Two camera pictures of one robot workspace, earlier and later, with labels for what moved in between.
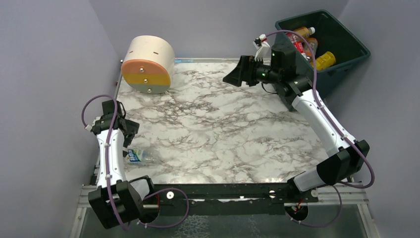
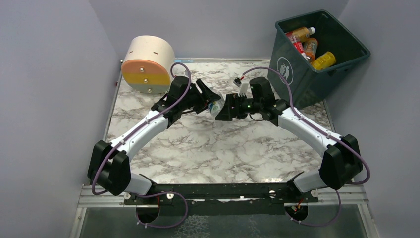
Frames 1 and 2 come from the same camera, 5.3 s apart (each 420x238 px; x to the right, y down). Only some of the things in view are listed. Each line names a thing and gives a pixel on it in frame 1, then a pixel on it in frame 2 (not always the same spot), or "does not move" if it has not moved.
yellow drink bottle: (325, 61) does not move
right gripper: (247, 70) → (235, 106)
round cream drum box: (148, 65) does not move
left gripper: (131, 128) → (198, 99)
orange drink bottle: (313, 43) does not move
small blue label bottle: (143, 157) → (216, 106)
